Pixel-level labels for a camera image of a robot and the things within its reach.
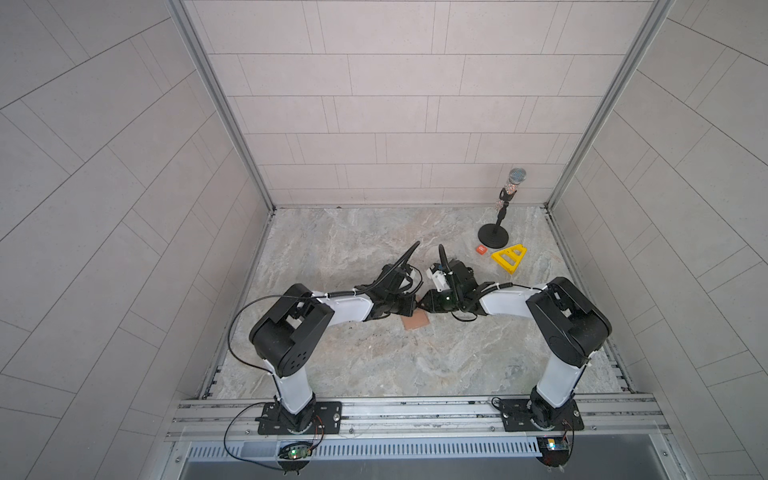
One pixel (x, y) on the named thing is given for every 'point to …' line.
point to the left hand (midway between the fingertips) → (424, 302)
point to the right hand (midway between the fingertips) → (419, 307)
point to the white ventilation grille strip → (486, 449)
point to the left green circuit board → (295, 451)
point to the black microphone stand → (496, 235)
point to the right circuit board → (554, 450)
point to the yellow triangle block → (518, 251)
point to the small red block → (481, 249)
